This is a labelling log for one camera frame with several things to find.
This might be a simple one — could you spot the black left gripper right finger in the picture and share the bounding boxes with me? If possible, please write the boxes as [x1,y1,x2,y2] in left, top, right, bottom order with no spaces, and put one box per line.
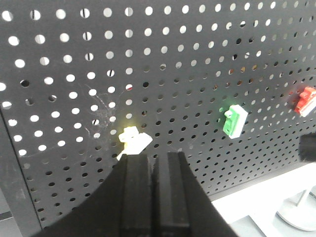
[153,152,237,237]

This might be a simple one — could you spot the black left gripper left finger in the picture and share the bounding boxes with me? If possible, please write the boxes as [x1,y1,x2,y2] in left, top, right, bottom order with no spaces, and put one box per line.
[32,153,158,237]

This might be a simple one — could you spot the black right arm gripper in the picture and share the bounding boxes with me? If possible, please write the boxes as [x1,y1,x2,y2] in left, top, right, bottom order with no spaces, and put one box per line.
[299,133,316,163]

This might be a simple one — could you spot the white standing desk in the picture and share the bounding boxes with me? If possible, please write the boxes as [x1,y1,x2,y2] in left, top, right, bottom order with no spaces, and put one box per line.
[210,163,316,237]

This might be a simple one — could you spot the silver sign stand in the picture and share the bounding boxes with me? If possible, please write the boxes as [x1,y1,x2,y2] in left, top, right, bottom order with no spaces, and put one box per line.
[276,186,316,232]

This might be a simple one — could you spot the black perforated pegboard panel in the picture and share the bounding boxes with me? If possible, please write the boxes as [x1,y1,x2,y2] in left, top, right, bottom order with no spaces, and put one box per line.
[0,0,316,232]

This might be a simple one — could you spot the red toggle switch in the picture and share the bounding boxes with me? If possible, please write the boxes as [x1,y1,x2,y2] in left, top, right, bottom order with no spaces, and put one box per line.
[294,86,316,117]

